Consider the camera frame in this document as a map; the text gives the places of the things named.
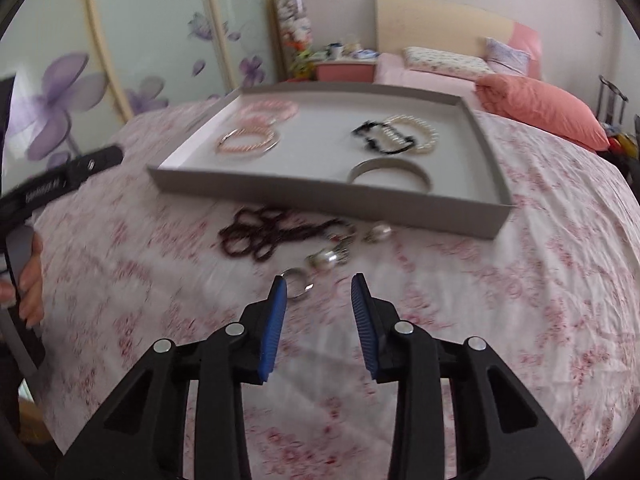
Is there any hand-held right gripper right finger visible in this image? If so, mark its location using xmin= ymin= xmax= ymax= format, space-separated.
xmin=350 ymin=273 xmax=586 ymax=480

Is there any beige and pink headboard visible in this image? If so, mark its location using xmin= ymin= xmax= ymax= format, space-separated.
xmin=375 ymin=0 xmax=543 ymax=81

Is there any dark red bead necklace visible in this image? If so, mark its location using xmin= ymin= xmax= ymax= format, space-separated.
xmin=218 ymin=207 xmax=358 ymax=263

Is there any plush toy display tube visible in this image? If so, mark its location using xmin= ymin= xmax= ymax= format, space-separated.
xmin=276 ymin=0 xmax=313 ymax=81

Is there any silver ring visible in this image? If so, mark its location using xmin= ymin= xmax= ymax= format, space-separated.
xmin=280 ymin=267 xmax=313 ymax=301

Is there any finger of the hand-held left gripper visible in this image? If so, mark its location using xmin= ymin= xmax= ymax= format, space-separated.
xmin=70 ymin=145 xmax=124 ymax=183
xmin=0 ymin=75 xmax=17 ymax=161

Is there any pearl earring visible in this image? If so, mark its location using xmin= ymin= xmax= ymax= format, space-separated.
xmin=362 ymin=223 xmax=393 ymax=243
xmin=305 ymin=247 xmax=351 ymax=271

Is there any black bead bracelet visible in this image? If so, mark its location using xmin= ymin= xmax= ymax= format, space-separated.
xmin=351 ymin=120 xmax=416 ymax=155

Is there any dark wooden chair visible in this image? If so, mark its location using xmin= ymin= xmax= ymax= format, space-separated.
xmin=597 ymin=75 xmax=629 ymax=126

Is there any wide silver bangle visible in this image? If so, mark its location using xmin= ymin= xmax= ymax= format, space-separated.
xmin=347 ymin=157 xmax=432 ymax=193

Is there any grey cardboard tray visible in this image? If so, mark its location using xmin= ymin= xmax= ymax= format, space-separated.
xmin=146 ymin=82 xmax=516 ymax=238

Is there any pink pearl bracelet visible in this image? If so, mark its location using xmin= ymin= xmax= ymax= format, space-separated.
xmin=215 ymin=129 xmax=277 ymax=157

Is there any small lilac pillow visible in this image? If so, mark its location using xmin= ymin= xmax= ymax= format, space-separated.
xmin=484 ymin=36 xmax=531 ymax=76

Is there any pink nightstand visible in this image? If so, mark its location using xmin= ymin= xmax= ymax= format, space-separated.
xmin=314 ymin=57 xmax=378 ymax=83

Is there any pink translucent bead bracelet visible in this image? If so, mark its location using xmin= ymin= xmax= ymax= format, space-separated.
xmin=235 ymin=100 xmax=299 ymax=127

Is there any thin silver bangle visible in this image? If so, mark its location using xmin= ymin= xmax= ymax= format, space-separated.
xmin=220 ymin=127 xmax=281 ymax=157

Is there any salmon pink pillow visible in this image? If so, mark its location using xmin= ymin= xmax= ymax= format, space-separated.
xmin=475 ymin=74 xmax=611 ymax=153

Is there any person's left hand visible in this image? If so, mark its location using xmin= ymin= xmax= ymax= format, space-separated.
xmin=0 ymin=232 xmax=45 ymax=329

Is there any floral print pillow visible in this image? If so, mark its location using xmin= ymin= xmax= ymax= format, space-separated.
xmin=402 ymin=46 xmax=496 ymax=81

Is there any pale pink mattress sheet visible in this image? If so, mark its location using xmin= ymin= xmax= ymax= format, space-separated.
xmin=374 ymin=53 xmax=481 ymax=92

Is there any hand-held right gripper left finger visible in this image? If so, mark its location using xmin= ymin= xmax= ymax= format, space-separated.
xmin=55 ymin=276 xmax=288 ymax=480

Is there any white pearl bracelet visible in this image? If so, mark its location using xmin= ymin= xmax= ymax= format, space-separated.
xmin=382 ymin=114 xmax=439 ymax=156

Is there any floral glass sliding wardrobe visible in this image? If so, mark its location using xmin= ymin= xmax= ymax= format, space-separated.
xmin=0 ymin=0 xmax=281 ymax=171

